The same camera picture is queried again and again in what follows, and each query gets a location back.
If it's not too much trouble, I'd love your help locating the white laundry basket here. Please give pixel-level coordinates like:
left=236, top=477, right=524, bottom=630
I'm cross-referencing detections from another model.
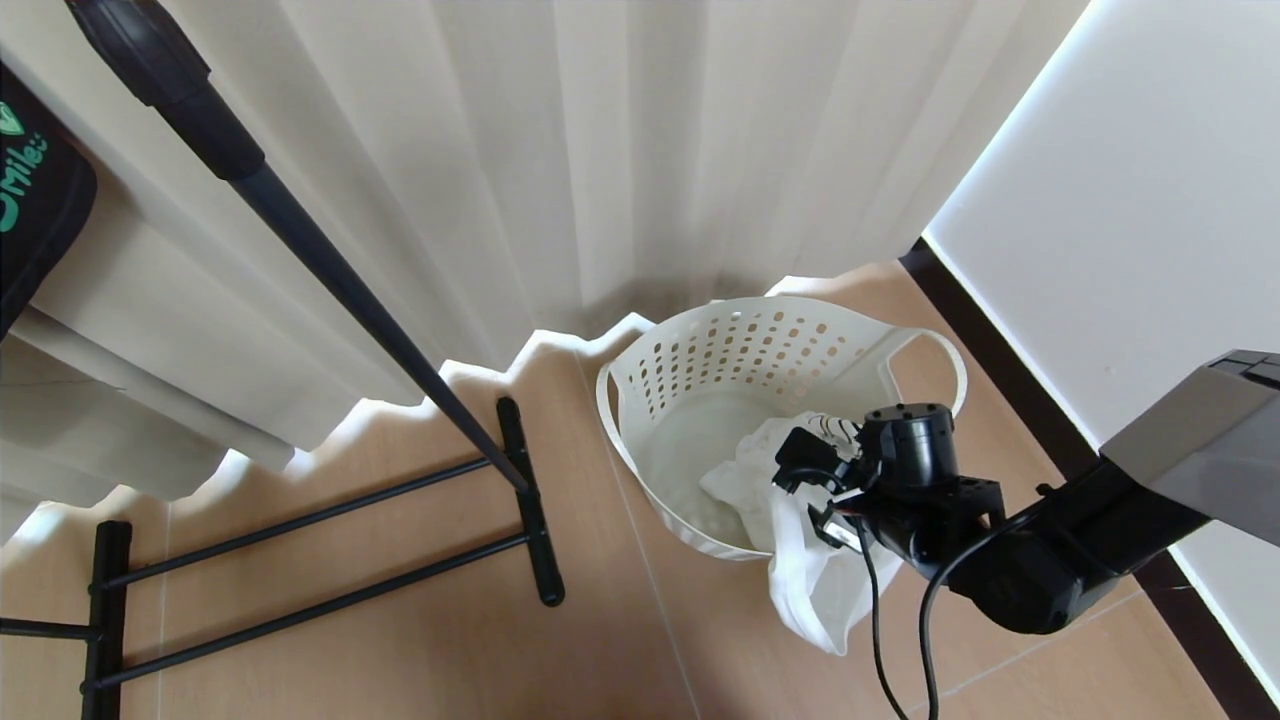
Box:
left=596, top=296, right=969, bottom=563

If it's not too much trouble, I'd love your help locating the black clothes rack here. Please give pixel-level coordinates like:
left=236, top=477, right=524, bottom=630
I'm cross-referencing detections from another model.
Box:
left=0, top=0, right=566, bottom=720

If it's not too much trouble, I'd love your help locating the black garment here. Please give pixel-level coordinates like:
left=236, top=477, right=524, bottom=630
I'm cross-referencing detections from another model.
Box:
left=0, top=65, right=99, bottom=341

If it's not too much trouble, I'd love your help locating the white printed garment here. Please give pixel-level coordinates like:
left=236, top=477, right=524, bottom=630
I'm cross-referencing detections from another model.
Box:
left=700, top=412, right=906, bottom=657

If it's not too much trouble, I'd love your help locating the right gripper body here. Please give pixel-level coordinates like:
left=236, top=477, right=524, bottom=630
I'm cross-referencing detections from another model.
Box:
left=805, top=488, right=903, bottom=561

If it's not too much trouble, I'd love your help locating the beige curtain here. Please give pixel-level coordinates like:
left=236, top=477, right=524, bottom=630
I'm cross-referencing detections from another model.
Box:
left=0, top=0, right=1091, bottom=546

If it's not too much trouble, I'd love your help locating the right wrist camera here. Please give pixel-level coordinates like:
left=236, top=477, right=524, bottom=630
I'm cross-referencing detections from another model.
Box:
left=772, top=425, right=861, bottom=496

